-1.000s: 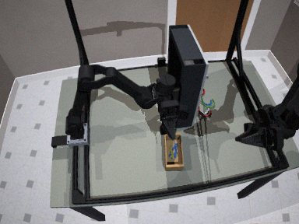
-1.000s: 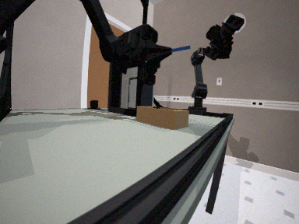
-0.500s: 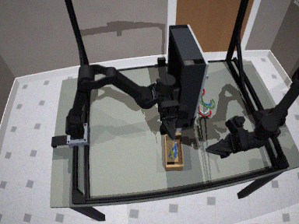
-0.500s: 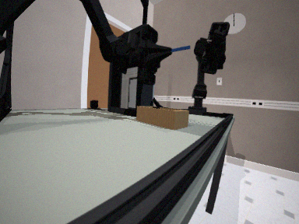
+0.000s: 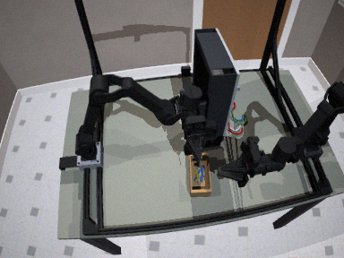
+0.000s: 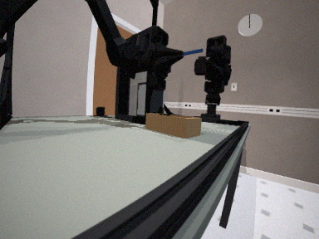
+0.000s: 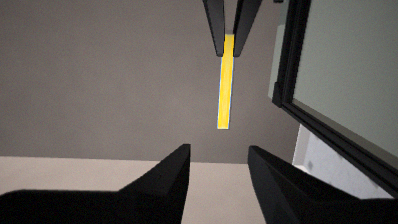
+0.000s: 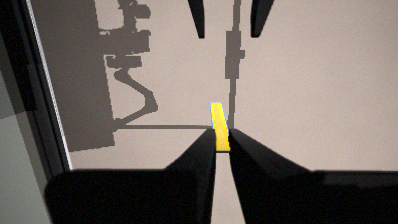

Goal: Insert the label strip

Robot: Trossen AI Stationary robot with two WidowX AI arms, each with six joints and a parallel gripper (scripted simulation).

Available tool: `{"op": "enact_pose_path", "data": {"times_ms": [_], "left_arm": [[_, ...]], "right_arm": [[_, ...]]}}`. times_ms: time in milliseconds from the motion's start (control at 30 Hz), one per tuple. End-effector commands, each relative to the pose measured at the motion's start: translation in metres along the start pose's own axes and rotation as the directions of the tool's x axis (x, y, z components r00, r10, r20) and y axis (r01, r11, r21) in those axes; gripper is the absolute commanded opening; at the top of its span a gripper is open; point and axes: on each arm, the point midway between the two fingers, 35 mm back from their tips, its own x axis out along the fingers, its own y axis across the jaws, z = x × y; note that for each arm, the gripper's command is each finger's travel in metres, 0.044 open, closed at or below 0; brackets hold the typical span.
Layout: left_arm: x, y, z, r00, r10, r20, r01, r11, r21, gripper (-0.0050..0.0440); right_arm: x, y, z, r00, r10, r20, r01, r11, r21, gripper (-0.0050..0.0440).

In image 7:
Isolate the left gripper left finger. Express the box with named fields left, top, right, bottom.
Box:
left=0, top=144, right=191, bottom=224

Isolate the yellow strip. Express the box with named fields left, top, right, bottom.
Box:
left=217, top=34, right=235, bottom=129

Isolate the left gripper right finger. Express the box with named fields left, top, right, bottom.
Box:
left=248, top=145, right=398, bottom=224

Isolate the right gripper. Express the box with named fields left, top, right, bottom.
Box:
left=203, top=0, right=262, bottom=57

